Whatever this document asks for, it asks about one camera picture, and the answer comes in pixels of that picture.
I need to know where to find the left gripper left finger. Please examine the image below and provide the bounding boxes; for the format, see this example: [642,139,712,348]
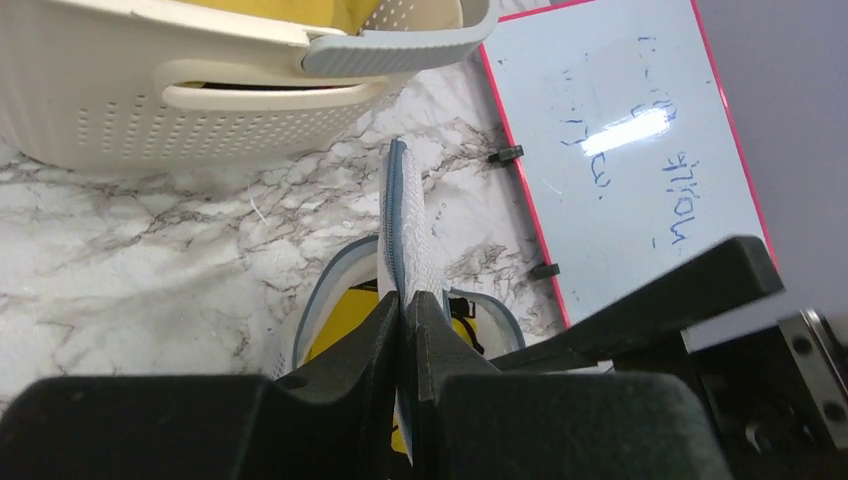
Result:
[1,293,400,479]

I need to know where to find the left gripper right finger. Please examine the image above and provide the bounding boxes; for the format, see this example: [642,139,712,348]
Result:
[404,292,731,479]

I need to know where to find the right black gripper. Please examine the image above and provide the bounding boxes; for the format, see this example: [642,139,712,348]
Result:
[492,236,847,479]

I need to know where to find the yellow bra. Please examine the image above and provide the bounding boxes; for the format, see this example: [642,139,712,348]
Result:
[297,279,494,456]

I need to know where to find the cream laundry basket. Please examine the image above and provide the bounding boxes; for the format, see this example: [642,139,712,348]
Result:
[1,1,498,171]

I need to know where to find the pink framed whiteboard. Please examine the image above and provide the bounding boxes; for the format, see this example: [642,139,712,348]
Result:
[480,0,769,325]

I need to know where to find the yellow garment in basket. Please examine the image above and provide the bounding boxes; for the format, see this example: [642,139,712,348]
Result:
[189,0,380,35]

